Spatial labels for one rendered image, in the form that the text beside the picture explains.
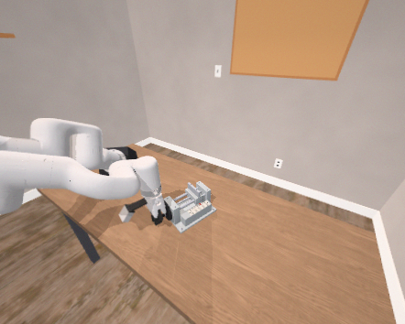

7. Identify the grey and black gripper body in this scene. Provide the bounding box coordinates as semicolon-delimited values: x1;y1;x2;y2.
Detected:
141;192;166;218

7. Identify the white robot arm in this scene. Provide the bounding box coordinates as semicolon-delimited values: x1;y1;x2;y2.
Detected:
0;118;161;215

